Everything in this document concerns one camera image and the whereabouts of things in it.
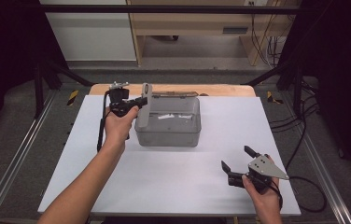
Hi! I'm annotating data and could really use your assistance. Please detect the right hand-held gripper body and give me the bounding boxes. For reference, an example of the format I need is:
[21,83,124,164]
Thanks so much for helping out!
[228,154,289,194]

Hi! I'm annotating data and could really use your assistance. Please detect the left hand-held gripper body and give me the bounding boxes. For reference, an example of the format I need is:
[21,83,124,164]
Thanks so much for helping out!
[107,81,134,119]

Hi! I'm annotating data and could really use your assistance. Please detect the transparent grey storage box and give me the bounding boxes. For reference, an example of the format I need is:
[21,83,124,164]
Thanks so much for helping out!
[134,91,203,148]

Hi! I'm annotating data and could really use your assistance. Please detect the person's right hand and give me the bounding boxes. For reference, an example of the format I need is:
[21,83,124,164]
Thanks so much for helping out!
[242,175,284,217]

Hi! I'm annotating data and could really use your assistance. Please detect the person's left hand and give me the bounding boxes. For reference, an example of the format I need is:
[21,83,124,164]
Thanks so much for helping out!
[103,105,140,150]

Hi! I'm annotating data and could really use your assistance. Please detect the yellow black tape strip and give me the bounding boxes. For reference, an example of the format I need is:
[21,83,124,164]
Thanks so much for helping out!
[67,90,80,106]
[266,91,284,105]

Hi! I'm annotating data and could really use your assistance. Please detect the black metal stand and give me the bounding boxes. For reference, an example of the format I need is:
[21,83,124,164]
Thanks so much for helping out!
[245,60,305,117]
[33,60,94,119]

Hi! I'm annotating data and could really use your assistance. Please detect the wooden office desk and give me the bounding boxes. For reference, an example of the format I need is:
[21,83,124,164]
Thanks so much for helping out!
[126,0,289,67]

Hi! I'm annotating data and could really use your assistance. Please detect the black curtain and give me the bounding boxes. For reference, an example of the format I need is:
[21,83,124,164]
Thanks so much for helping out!
[0,0,69,132]
[284,0,351,181]

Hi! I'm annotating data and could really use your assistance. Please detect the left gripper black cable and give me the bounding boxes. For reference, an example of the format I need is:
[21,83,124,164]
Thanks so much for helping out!
[97,91,112,153]

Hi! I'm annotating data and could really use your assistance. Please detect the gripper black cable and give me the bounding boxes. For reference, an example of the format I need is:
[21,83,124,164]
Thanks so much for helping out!
[270,175,328,215]
[97,91,112,153]

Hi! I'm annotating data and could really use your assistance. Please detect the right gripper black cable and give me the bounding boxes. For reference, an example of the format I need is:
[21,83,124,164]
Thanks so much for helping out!
[270,175,328,215]

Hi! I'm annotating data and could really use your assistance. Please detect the black floor cables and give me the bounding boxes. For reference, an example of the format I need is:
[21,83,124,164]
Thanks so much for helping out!
[270,78,321,172]

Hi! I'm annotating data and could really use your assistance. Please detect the aluminium rail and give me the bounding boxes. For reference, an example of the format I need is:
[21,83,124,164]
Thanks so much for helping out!
[301,133,351,224]
[0,90,57,224]

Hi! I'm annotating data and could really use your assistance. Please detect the black frame bar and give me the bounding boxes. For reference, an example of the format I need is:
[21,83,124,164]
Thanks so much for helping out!
[39,4,308,15]

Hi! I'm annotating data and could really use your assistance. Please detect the black desk cables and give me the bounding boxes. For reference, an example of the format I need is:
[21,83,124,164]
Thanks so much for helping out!
[250,13,287,68]

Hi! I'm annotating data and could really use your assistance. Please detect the white wall socket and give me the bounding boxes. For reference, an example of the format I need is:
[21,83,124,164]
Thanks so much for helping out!
[244,0,268,7]

